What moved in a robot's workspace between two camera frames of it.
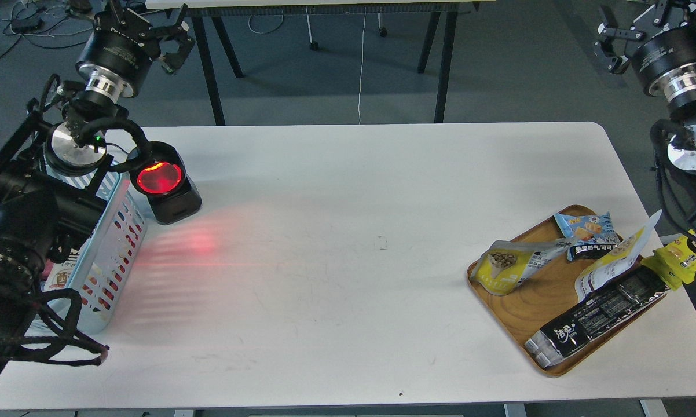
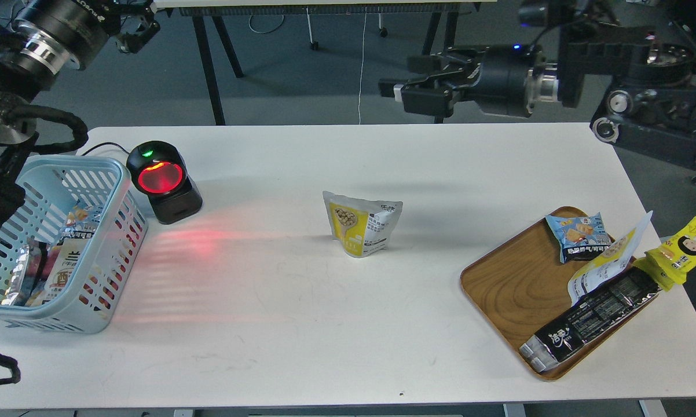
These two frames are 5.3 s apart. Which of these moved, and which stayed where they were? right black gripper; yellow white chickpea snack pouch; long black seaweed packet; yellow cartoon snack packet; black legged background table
Moved: right black gripper; yellow white chickpea snack pouch
Stayed: black legged background table; yellow cartoon snack packet; long black seaweed packet
